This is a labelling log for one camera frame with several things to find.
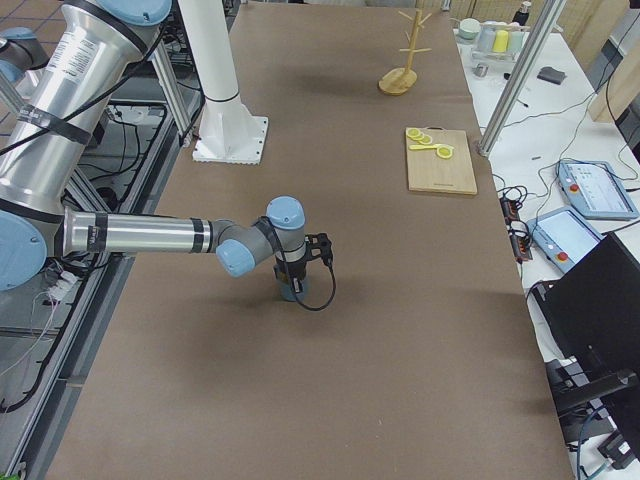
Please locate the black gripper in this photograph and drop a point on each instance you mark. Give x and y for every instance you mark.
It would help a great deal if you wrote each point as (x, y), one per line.
(288, 271)

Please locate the dark blue mug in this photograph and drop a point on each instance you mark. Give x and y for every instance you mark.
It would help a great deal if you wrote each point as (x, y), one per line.
(286, 294)

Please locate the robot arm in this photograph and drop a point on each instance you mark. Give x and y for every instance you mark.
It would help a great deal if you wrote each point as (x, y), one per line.
(102, 40)
(21, 51)

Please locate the bamboo cup rack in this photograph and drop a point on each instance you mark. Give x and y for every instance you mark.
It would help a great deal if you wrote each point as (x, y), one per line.
(399, 80)

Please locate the small metal cup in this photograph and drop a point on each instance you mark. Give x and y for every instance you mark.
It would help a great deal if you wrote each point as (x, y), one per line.
(481, 70)

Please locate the grey cup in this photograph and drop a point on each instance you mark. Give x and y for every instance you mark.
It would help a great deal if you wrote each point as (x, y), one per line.
(486, 39)

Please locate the yellow cup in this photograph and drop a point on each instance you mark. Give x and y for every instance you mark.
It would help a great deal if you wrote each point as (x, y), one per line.
(501, 41)

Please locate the bamboo cutting board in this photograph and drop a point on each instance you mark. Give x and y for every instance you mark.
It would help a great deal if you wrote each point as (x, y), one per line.
(426, 172)

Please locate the yellow plastic knife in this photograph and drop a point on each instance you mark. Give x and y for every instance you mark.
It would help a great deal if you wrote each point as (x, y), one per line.
(423, 147)

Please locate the lemon slice front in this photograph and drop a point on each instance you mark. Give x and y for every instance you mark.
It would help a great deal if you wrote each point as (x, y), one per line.
(444, 151)

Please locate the power strip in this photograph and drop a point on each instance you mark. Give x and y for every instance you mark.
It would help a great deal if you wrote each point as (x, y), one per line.
(517, 230)

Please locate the lower teach pendant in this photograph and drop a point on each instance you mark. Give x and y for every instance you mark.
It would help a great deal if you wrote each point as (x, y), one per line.
(564, 236)

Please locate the teach pendant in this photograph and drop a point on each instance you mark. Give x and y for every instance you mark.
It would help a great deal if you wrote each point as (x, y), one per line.
(564, 236)
(595, 191)

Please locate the pale green bowl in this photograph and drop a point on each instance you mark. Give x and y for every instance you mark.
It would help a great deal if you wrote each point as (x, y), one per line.
(469, 28)

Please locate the black monitor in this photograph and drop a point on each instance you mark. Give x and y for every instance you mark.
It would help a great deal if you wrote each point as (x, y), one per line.
(593, 315)

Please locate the upper teach pendant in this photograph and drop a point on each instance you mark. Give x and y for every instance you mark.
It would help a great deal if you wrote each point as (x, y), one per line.
(595, 191)

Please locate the dark grey cloth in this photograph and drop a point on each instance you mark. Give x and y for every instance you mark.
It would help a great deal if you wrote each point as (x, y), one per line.
(551, 75)

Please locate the black bottle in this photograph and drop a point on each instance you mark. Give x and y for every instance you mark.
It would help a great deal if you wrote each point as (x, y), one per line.
(522, 14)

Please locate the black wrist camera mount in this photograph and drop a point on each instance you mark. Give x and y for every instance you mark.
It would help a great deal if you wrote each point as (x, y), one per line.
(319, 246)

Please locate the aluminium frame post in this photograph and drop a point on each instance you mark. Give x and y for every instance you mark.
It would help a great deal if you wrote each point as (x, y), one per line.
(532, 48)

